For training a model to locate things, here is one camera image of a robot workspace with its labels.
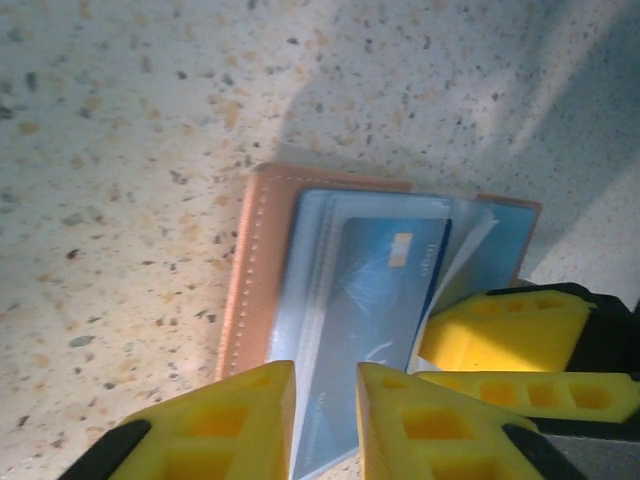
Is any blue VIP credit card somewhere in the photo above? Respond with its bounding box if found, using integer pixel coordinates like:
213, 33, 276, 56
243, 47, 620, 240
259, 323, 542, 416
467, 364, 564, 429
291, 215, 453, 476

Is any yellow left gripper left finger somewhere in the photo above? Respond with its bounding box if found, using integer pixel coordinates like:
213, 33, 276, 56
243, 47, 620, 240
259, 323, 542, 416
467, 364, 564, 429
59, 359, 296, 480

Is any tan leather card holder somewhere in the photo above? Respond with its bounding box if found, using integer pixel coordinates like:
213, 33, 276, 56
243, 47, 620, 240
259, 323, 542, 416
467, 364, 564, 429
215, 162, 545, 476

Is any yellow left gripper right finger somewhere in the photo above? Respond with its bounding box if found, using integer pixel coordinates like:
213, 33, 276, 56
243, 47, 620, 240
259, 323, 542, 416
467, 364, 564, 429
355, 362, 586, 480

